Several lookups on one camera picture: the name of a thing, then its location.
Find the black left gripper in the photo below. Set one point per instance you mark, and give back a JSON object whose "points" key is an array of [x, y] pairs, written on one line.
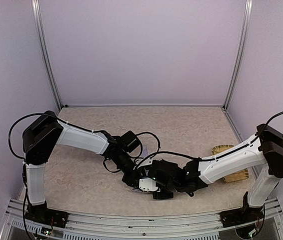
{"points": [[130, 177]]}

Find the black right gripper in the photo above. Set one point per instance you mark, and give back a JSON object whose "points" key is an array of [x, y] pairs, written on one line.
{"points": [[162, 194]]}

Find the lavender folding umbrella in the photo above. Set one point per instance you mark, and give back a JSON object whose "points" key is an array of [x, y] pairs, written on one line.
{"points": [[144, 153]]}

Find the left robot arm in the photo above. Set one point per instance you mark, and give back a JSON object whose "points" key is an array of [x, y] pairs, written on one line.
{"points": [[39, 141]]}

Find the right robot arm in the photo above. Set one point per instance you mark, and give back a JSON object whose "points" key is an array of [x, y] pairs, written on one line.
{"points": [[264, 148]]}

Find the woven bamboo tray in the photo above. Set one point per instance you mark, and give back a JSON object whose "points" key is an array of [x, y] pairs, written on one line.
{"points": [[233, 177]]}

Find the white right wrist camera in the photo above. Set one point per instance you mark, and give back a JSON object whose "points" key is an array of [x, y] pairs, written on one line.
{"points": [[148, 185]]}

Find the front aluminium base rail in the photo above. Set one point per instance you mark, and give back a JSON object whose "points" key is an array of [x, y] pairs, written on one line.
{"points": [[90, 226]]}

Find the left aluminium frame post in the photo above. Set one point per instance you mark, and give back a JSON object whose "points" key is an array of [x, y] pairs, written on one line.
{"points": [[45, 53]]}

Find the aluminium frame post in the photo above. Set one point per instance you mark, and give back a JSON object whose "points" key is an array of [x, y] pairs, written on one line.
{"points": [[45, 53], [240, 53]]}

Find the right aluminium frame post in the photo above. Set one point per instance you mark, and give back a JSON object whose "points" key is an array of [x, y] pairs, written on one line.
{"points": [[240, 53]]}

